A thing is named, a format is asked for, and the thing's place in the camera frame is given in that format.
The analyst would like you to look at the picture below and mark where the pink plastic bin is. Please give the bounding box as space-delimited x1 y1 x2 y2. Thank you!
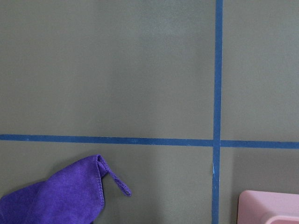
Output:
237 190 299 224

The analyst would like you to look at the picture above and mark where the purple microfibre cloth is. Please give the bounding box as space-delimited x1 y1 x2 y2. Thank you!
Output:
0 154 131 224

